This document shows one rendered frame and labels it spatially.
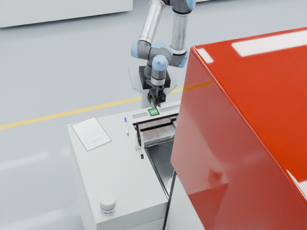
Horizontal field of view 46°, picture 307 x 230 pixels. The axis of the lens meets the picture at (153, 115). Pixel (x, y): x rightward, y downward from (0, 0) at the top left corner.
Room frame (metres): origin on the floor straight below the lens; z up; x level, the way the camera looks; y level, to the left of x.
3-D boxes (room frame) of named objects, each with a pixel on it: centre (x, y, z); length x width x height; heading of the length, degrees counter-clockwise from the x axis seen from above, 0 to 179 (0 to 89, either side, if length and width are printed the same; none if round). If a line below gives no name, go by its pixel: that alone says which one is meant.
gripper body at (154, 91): (1.48, -0.01, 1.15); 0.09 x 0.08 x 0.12; 26
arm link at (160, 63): (1.49, -0.01, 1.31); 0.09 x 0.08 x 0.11; 168
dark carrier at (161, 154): (1.20, -0.21, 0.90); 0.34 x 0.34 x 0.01; 26
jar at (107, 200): (0.84, 0.16, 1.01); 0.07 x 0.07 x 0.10
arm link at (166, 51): (1.59, -0.01, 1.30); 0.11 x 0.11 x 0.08; 78
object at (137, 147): (1.19, 0.06, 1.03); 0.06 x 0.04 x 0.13; 26
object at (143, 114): (1.55, -0.11, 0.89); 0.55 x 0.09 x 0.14; 116
